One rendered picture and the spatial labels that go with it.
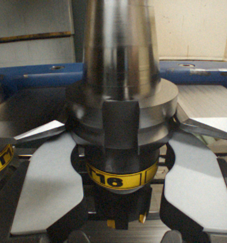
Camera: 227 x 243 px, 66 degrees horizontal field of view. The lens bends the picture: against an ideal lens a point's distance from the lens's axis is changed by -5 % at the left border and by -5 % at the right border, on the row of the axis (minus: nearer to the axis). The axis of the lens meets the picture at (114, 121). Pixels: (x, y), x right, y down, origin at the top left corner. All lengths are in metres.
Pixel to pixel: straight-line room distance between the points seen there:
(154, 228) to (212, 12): 1.06
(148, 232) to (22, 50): 0.69
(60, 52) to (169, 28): 0.62
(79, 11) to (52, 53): 0.17
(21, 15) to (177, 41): 0.77
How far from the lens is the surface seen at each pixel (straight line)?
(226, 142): 0.93
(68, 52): 0.70
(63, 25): 0.69
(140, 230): 0.41
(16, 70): 0.18
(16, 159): 0.55
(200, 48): 1.17
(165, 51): 1.11
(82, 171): 0.43
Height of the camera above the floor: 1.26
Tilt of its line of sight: 28 degrees down
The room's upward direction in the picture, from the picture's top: 2 degrees counter-clockwise
